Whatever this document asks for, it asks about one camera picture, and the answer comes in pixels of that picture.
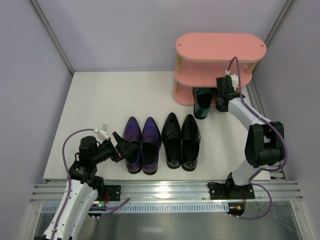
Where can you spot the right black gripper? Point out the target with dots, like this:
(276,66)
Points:
(222,83)

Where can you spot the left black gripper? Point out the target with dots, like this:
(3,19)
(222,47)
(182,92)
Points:
(115,150)

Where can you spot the green metallic shoe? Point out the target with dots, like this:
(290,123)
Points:
(202,101)

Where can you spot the black glossy shoe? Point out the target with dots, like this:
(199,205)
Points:
(172,141)
(191,139)

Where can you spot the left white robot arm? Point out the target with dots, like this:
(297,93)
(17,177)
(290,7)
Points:
(83,186)

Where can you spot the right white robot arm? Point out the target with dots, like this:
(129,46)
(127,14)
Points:
(265,145)

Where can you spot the purple left shoe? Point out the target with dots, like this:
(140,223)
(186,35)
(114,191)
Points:
(132,133)

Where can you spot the purple shoe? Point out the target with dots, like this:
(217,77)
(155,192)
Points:
(150,146)
(132,133)

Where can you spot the purple right shoe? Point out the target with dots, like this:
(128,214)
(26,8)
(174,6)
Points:
(150,146)

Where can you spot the pink three-tier shoe shelf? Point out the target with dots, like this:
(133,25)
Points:
(202,57)

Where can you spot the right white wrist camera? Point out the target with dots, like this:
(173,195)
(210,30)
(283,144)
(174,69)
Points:
(234,79)

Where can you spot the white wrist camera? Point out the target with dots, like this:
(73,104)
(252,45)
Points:
(234,79)
(102,132)

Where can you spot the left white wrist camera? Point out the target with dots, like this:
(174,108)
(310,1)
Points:
(102,132)

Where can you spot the aluminium mounting rail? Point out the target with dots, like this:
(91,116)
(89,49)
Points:
(152,191)

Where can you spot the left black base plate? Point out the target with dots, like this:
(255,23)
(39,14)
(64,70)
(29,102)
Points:
(108,193)

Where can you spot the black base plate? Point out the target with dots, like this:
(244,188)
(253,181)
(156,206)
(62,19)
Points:
(217,191)
(108,193)

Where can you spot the slotted grey cable duct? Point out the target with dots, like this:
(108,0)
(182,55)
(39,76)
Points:
(148,208)

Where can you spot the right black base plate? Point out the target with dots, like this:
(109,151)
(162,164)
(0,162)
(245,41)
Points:
(217,191)

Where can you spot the right aluminium frame post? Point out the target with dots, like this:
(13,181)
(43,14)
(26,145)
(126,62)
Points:
(279,21)

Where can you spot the aluminium frame post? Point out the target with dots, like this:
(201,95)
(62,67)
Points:
(279,21)
(49,30)

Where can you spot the left aluminium frame post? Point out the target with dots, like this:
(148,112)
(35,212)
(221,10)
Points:
(49,30)

